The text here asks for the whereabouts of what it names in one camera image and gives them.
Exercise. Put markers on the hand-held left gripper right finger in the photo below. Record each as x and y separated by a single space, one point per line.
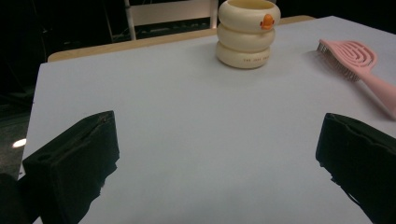
361 158

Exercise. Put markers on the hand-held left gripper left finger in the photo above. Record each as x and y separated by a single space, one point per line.
71 161

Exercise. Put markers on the pink hairbrush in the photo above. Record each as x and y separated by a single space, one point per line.
355 59

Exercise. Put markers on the cream ringed cup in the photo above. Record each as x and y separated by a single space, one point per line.
244 40

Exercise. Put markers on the wooden table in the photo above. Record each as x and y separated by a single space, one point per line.
130 45

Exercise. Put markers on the white table mat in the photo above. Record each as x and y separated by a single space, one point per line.
202 130

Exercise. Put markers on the white metal stand frame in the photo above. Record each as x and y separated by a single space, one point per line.
171 11

